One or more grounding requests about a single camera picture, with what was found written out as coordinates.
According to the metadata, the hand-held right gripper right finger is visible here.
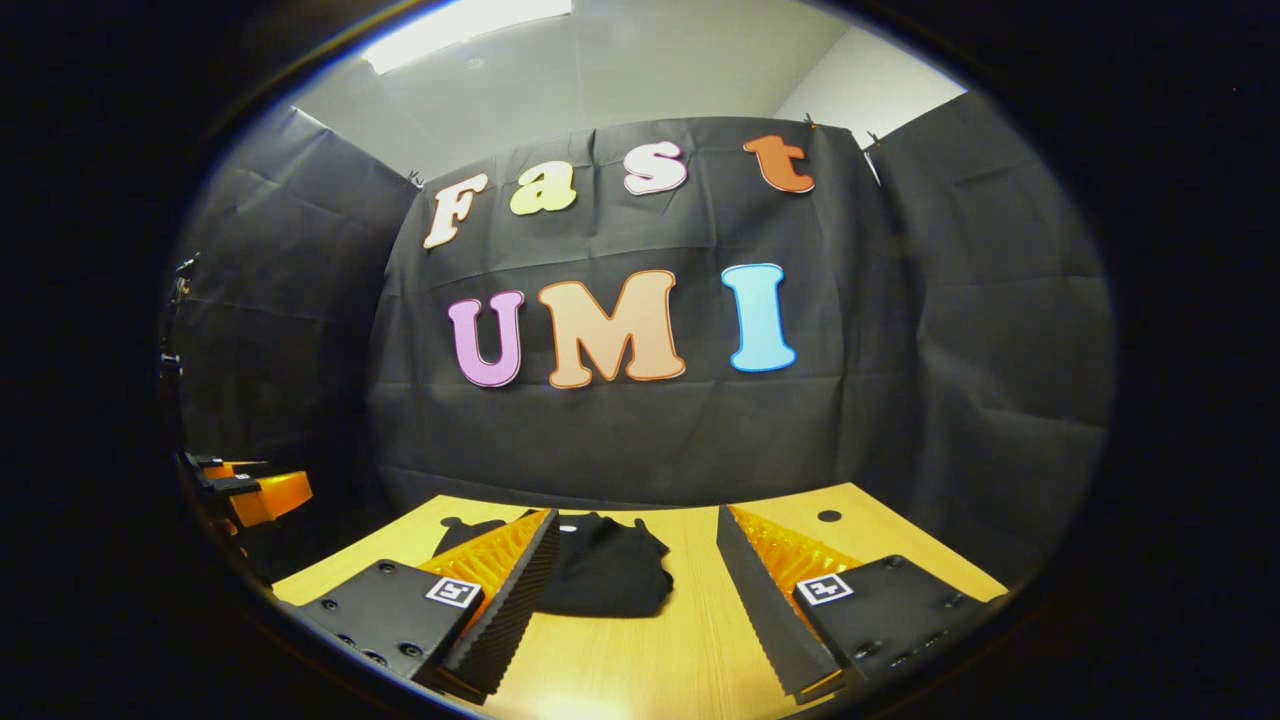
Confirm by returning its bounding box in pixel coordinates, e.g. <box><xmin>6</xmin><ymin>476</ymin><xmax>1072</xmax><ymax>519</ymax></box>
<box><xmin>716</xmin><ymin>503</ymin><xmax>1009</xmax><ymax>705</ymax></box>

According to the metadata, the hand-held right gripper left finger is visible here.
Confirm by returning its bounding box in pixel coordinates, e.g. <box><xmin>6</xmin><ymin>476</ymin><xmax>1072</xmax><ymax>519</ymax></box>
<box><xmin>290</xmin><ymin>508</ymin><xmax>561</xmax><ymax>707</ymax></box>

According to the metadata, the black button shirt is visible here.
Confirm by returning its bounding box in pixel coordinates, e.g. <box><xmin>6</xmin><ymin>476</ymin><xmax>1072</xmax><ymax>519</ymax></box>
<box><xmin>432</xmin><ymin>512</ymin><xmax>675</xmax><ymax>618</ymax></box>

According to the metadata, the black backdrop cloth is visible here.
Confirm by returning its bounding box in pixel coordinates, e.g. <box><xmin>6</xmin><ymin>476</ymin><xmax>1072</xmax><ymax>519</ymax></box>
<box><xmin>165</xmin><ymin>92</ymin><xmax>1117</xmax><ymax>591</ymax></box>

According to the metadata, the ceiling light panel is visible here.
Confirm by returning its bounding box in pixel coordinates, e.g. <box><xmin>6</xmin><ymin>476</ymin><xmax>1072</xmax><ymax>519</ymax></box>
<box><xmin>362</xmin><ymin>0</ymin><xmax>573</xmax><ymax>74</ymax></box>

